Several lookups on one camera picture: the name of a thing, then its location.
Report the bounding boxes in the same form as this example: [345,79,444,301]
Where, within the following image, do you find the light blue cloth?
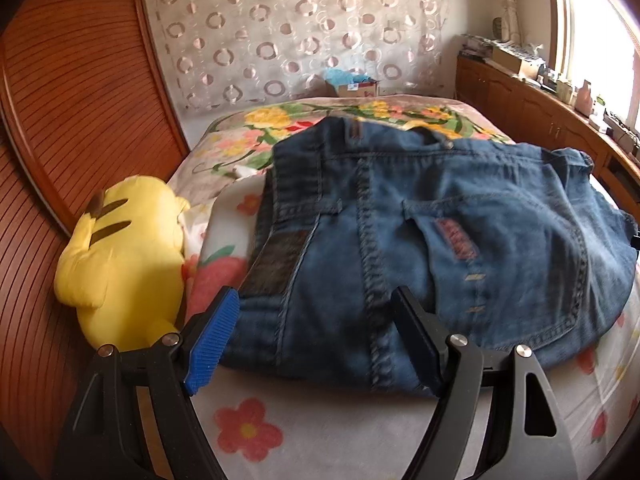
[324,68,376,86]

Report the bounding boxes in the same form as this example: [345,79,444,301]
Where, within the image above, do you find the wooden low cabinet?
[455,55,640,211]

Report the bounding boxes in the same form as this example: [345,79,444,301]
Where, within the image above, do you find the row of small household clutter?
[459,32,640,156]

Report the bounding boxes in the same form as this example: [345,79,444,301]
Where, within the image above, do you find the yellow plush toy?
[54,176,192,352]

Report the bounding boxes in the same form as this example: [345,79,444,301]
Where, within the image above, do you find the small cardboard box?
[336,79,379,98]

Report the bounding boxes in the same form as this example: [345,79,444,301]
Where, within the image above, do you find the window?
[550,0,640,126]

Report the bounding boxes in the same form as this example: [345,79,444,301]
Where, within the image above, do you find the white patterned curtain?
[492,0,523,43]

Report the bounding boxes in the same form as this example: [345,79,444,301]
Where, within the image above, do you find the circle-patterned wall cloth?
[140,0,453,111]

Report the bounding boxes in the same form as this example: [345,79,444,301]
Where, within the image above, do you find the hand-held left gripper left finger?
[52,286,241,480]

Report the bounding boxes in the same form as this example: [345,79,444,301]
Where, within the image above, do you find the floral blanket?
[165,95,640,480]

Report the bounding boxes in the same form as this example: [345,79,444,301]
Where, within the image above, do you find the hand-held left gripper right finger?
[390,286,573,480]

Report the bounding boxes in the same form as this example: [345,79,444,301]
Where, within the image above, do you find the wooden slatted panel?
[0,0,191,480]

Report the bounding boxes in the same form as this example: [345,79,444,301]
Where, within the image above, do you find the blue denim pants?
[217,116,640,396]

